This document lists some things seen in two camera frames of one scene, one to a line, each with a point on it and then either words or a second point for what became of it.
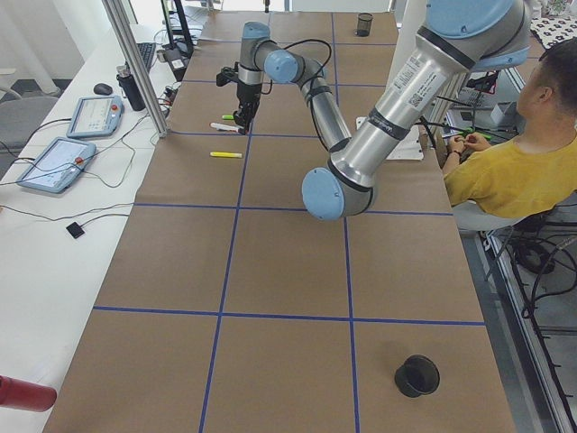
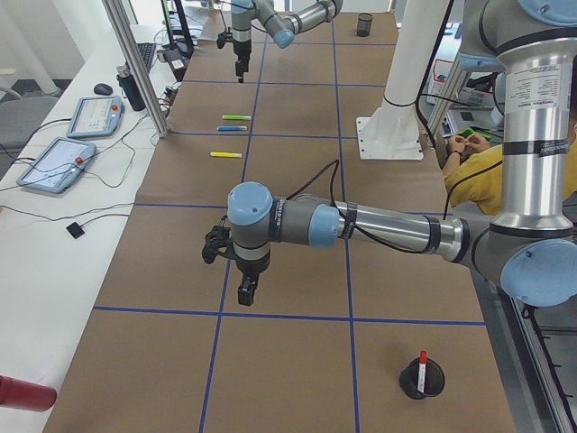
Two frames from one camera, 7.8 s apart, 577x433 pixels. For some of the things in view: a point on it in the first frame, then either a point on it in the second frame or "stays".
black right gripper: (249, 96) -> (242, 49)
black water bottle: (130, 87) stays
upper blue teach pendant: (96, 116) stays
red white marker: (225, 127) -> (422, 371)
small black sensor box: (75, 229) stays
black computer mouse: (103, 88) stays
